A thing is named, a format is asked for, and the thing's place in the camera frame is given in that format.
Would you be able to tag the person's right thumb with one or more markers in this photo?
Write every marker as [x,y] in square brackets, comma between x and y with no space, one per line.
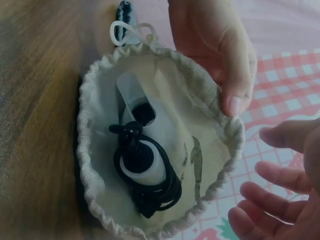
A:
[285,133]

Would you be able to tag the person's right hand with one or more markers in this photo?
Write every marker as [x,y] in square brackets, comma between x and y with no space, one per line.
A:
[312,180]

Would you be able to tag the person's left fingers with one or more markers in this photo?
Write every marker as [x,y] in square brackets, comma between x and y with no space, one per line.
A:
[236,77]

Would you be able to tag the white hair dryer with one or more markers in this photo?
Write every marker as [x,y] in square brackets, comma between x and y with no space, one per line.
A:
[156,167]

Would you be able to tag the person's left hand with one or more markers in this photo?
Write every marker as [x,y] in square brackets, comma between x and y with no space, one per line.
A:
[215,27]

